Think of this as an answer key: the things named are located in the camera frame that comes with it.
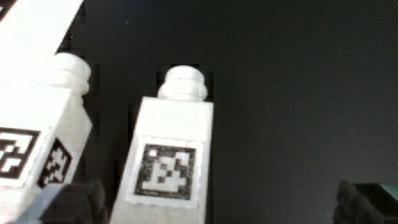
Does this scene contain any white leg with tag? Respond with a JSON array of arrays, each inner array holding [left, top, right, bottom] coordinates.
[[110, 65, 213, 224]]

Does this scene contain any white square tabletop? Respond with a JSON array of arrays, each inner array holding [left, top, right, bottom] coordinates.
[[0, 0, 88, 85]]

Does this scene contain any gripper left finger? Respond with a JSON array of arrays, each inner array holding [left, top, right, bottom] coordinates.
[[23, 180, 108, 224]]

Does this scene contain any white leg near centre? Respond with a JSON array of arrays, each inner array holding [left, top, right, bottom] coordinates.
[[0, 53, 92, 224]]

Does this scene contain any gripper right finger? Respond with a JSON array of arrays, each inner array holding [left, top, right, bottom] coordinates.
[[335, 181, 398, 224]]

